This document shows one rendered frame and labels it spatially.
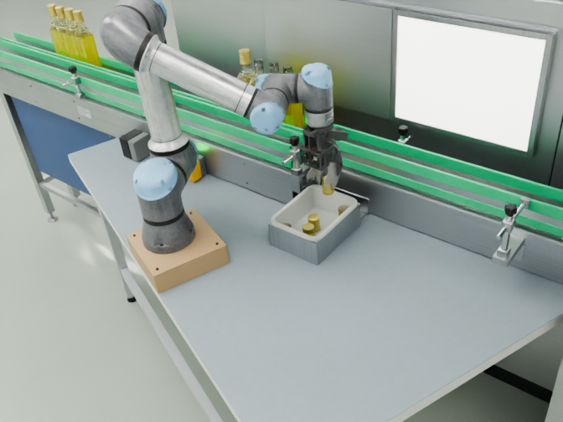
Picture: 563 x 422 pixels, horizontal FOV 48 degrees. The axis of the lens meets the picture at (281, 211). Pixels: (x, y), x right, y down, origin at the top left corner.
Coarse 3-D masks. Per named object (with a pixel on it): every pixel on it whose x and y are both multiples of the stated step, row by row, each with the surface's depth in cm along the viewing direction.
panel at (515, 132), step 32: (416, 32) 170; (448, 32) 164; (480, 32) 159; (416, 64) 175; (448, 64) 169; (480, 64) 163; (512, 64) 158; (416, 96) 181; (448, 96) 174; (480, 96) 168; (512, 96) 162; (448, 128) 180; (480, 128) 173; (512, 128) 167
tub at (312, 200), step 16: (304, 192) 188; (320, 192) 190; (336, 192) 187; (288, 208) 184; (304, 208) 190; (320, 208) 193; (336, 208) 189; (352, 208) 180; (320, 224) 187; (336, 224) 176
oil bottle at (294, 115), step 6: (288, 108) 194; (294, 108) 194; (300, 108) 196; (288, 114) 195; (294, 114) 195; (300, 114) 197; (288, 120) 197; (294, 120) 196; (300, 120) 198; (300, 126) 200
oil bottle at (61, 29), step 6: (60, 6) 250; (60, 12) 249; (60, 18) 251; (60, 24) 253; (66, 24) 253; (60, 30) 253; (60, 36) 255; (60, 42) 257; (66, 42) 255; (66, 48) 257; (66, 54) 260
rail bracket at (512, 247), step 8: (520, 200) 156; (528, 200) 155; (504, 208) 148; (512, 208) 146; (520, 208) 154; (512, 216) 148; (504, 224) 149; (512, 224) 149; (504, 232) 148; (504, 240) 153; (512, 240) 160; (520, 240) 160; (504, 248) 154; (512, 248) 158; (520, 248) 160; (496, 256) 156; (504, 256) 154; (512, 256) 156; (520, 256) 164; (504, 264) 155
